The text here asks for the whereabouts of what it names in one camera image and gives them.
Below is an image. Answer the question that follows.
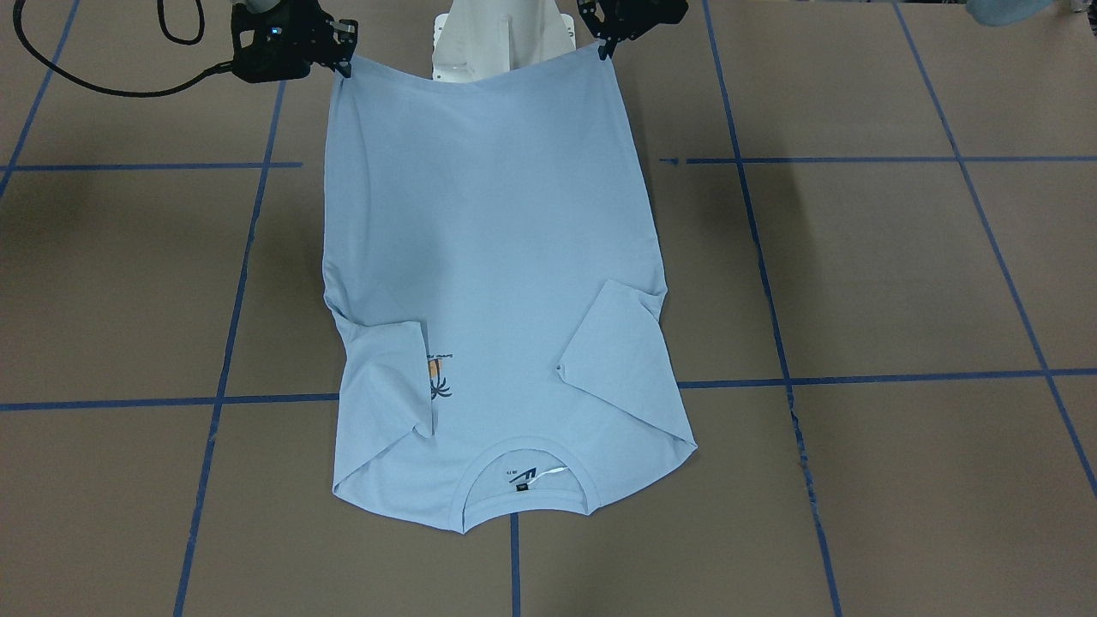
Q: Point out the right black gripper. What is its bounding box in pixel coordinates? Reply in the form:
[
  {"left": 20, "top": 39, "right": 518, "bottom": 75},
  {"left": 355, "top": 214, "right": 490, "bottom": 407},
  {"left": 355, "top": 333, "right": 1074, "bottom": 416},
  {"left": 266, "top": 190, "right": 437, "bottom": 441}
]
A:
[{"left": 249, "top": 1, "right": 359, "bottom": 79}]

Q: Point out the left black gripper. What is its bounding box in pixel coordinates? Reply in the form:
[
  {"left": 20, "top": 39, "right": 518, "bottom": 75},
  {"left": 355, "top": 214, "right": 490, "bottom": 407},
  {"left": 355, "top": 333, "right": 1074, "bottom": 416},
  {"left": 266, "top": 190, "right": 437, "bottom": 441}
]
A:
[{"left": 578, "top": 0, "right": 689, "bottom": 60}]

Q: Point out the light blue t-shirt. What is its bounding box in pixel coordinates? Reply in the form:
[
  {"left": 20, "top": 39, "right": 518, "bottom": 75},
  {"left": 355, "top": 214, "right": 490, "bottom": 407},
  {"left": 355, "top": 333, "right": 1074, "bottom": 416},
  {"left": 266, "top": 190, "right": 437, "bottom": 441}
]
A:
[{"left": 323, "top": 45, "right": 697, "bottom": 534}]

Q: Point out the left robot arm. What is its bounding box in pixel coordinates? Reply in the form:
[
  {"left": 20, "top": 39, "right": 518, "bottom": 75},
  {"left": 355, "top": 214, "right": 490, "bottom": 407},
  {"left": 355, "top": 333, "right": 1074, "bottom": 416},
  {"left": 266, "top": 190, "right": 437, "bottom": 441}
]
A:
[{"left": 576, "top": 1, "right": 1052, "bottom": 60}]

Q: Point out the brown table cover sheet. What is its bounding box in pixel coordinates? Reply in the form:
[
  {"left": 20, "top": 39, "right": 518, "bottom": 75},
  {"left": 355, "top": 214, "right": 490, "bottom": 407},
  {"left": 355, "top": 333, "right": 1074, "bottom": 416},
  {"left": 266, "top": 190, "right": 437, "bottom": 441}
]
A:
[{"left": 3, "top": 1, "right": 1094, "bottom": 616}]

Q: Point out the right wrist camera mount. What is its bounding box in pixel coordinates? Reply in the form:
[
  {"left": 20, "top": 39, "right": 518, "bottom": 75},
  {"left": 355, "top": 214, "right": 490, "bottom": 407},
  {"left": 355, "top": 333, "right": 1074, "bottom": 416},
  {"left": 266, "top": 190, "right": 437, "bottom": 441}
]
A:
[{"left": 231, "top": 3, "right": 312, "bottom": 83}]

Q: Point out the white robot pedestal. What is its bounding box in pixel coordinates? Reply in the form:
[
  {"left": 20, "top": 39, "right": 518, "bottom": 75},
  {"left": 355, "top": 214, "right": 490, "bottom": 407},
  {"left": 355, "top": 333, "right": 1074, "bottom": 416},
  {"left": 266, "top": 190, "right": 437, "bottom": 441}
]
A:
[{"left": 431, "top": 1, "right": 576, "bottom": 83}]

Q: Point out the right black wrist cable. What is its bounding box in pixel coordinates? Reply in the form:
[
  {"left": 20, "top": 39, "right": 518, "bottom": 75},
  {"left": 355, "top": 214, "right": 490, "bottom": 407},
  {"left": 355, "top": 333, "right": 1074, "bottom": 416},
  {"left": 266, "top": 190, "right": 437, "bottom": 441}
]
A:
[{"left": 10, "top": 0, "right": 237, "bottom": 99}]

